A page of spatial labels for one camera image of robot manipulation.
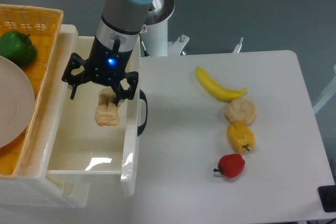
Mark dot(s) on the beige plate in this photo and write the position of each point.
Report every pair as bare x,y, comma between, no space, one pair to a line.
17,101

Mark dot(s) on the yellow bell pepper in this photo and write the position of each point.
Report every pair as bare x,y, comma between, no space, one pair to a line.
240,137

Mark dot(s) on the round bread roll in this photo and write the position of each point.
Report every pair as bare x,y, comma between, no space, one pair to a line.
241,110

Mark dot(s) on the white drawer cabinet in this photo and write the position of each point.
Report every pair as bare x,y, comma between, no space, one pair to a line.
32,186

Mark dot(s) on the upper white drawer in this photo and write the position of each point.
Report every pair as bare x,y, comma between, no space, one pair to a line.
84,152

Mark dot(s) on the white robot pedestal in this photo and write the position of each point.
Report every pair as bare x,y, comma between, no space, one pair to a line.
154,35

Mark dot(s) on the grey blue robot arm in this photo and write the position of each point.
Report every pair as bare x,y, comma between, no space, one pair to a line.
118,30

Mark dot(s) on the green bell pepper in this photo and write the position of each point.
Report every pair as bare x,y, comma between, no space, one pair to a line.
17,48

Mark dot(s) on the red bell pepper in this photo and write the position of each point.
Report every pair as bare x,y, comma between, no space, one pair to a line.
230,165

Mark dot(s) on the orange woven basket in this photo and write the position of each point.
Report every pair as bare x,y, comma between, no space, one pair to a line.
36,30

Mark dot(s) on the white frame bar right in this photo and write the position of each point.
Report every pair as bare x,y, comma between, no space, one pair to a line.
326,94

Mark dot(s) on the black device at edge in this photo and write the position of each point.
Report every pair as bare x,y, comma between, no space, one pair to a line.
327,197

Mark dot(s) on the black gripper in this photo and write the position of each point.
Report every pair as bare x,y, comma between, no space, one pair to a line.
105,66

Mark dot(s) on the black drawer handle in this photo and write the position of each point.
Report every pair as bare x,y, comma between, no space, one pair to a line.
143,112

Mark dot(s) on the yellow banana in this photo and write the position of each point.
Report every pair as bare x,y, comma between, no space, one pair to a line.
216,90

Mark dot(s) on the square bread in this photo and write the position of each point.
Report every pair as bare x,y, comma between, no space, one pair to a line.
106,113

